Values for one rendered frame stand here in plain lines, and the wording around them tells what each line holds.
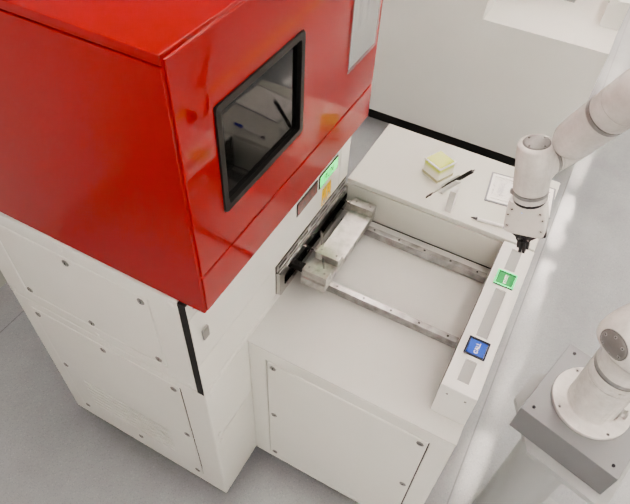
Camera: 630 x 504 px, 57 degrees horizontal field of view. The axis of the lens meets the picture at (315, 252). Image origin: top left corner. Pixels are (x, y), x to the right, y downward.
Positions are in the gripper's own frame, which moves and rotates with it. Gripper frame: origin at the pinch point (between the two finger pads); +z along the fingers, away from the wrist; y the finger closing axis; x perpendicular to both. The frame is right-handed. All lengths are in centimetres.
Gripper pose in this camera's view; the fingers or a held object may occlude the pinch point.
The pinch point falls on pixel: (523, 244)
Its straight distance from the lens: 162.7
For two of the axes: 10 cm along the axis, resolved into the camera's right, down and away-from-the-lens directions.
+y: 8.7, 2.4, -4.4
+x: 4.7, -6.5, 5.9
